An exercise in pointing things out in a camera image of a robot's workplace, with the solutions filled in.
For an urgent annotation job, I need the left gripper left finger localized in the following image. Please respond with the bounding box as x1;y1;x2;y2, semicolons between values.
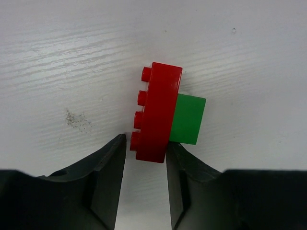
0;134;127;230

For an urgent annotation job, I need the green lego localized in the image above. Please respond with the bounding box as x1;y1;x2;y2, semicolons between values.
169;94;206;145

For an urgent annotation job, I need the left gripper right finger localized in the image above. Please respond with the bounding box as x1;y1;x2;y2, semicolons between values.
166;142;307;230

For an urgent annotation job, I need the red studded lego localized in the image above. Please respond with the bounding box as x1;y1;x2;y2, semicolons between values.
130;62;183;163

